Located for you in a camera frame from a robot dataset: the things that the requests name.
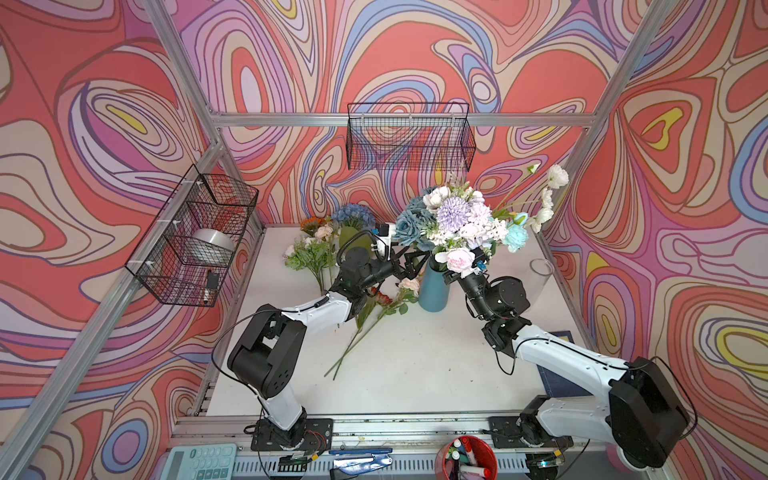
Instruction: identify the orange flower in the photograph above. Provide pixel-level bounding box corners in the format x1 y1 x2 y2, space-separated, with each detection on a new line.
300 217 327 236

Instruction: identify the blue book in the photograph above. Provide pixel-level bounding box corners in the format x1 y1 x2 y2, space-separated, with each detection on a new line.
537 365 591 398

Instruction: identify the peach carnation stem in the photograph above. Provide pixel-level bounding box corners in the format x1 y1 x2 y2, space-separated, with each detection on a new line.
324 279 420 377

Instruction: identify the silver tape roll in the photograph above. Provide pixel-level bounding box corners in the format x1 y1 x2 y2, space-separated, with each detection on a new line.
189 228 235 266

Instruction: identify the teal ceramic vase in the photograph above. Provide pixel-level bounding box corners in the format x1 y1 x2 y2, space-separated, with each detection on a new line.
418 258 450 313

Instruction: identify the left wire basket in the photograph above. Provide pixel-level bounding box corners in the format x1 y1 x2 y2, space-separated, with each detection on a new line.
125 165 259 307

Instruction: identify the pink rose stem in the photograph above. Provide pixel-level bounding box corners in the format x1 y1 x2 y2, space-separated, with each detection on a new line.
435 247 476 278

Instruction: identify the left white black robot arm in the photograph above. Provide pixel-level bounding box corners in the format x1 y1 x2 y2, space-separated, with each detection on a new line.
226 247 430 450

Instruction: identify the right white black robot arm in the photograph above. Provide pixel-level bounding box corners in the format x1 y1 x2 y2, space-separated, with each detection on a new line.
445 273 690 471

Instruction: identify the red pen cup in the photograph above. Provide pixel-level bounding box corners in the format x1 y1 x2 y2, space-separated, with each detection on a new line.
434 435 499 480

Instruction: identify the green white filler bunch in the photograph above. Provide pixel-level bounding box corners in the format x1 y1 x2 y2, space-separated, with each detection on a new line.
283 224 336 293

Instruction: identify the back wire basket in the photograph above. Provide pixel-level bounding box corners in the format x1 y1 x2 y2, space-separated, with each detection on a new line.
346 100 476 172

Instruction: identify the blue tool on rail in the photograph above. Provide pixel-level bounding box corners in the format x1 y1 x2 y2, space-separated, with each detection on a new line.
330 448 393 477

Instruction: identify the clear glass vase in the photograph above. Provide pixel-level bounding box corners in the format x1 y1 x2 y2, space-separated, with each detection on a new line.
527 258 554 298

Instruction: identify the blue hydrangea bunch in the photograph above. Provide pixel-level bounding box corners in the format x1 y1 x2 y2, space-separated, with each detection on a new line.
393 180 529 273

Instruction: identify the teal calculator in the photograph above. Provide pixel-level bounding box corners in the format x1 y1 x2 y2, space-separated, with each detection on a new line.
160 443 238 480

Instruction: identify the pink tape roll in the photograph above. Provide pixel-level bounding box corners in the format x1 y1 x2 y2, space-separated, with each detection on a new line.
605 443 637 472

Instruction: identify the red flower stem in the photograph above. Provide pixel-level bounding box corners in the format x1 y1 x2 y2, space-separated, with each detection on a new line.
329 287 392 381

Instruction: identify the wire basket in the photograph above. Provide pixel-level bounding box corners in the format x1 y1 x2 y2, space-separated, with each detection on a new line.
346 100 476 172
125 165 259 307

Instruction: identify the blue hydrangea stem with leaves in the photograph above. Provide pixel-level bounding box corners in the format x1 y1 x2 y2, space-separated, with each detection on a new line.
331 204 376 248

